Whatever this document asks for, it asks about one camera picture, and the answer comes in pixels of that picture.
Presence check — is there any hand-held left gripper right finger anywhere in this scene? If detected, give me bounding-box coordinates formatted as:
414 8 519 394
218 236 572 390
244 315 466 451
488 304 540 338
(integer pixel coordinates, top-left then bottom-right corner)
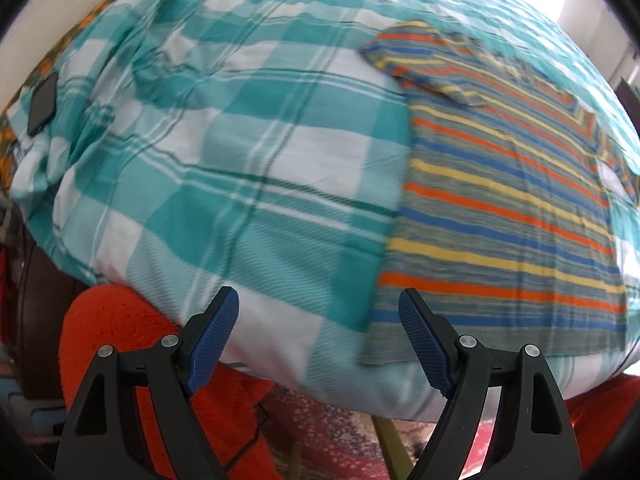
398 287 583 480

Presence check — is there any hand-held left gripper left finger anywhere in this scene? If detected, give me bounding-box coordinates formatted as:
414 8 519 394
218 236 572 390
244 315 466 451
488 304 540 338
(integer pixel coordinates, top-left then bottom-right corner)
54 286 240 480

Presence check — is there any black phone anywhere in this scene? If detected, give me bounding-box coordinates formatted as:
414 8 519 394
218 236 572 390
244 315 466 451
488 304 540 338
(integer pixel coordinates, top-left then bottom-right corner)
27 72 60 137

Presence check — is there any striped knit shirt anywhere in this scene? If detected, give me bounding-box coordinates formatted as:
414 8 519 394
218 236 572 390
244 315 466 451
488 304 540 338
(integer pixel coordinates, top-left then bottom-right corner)
357 20 640 368

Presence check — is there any dark wooden furniture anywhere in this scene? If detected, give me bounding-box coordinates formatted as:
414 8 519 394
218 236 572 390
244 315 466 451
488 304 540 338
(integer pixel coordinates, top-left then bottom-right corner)
0 200 68 403

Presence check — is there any floral patterned rug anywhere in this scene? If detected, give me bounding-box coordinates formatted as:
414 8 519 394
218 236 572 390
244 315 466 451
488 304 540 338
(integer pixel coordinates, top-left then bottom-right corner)
250 385 501 480

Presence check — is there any teal white checked bedsheet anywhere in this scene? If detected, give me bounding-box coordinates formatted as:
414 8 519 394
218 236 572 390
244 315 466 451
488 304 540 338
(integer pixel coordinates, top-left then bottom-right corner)
10 0 640 423

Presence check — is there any yellow-green frame bar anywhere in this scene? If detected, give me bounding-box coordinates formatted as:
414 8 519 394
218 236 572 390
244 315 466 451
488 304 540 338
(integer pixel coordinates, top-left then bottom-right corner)
372 412 408 480

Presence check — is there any red fleece cloth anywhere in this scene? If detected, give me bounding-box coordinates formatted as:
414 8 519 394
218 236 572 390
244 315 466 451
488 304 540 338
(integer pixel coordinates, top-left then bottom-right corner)
59 285 640 480

